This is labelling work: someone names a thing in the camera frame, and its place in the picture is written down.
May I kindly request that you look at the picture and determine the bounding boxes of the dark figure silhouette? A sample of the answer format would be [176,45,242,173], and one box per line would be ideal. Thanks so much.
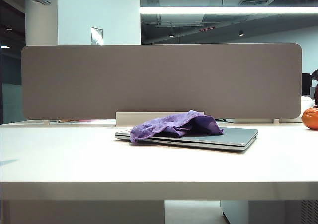
[311,69,318,108]

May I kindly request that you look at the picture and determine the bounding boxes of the grey under-desk cabinet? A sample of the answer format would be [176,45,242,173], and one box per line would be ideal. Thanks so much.
[220,200,318,224]

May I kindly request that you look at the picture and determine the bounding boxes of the grey fabric desk divider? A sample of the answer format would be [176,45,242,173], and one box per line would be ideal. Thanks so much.
[21,43,303,123]

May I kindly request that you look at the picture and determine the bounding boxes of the wall poster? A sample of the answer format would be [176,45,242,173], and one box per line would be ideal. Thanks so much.
[90,27,103,46]

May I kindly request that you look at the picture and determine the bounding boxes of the black computer monitor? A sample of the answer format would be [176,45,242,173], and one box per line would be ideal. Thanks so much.
[302,73,313,96]

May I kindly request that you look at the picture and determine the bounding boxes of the orange fruit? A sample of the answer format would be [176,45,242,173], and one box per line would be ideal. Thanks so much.
[301,107,318,130]

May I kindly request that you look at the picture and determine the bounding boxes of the silver Dell laptop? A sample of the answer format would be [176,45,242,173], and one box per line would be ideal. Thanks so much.
[114,126,259,152]

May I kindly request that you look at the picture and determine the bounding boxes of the purple microfibre rag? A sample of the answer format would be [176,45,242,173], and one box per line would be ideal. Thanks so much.
[129,109,224,144]

